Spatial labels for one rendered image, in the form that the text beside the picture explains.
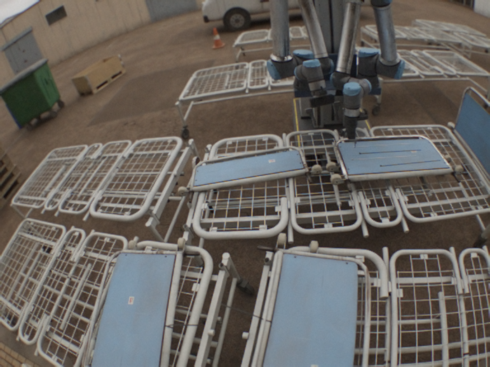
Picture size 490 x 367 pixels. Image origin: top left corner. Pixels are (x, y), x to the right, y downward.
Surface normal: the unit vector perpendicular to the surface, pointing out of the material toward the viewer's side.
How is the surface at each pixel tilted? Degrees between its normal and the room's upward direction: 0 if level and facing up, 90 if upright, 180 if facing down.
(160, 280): 5
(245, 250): 0
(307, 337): 8
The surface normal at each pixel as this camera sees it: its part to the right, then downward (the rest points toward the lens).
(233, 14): 0.05, 0.69
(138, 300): -0.08, -0.71
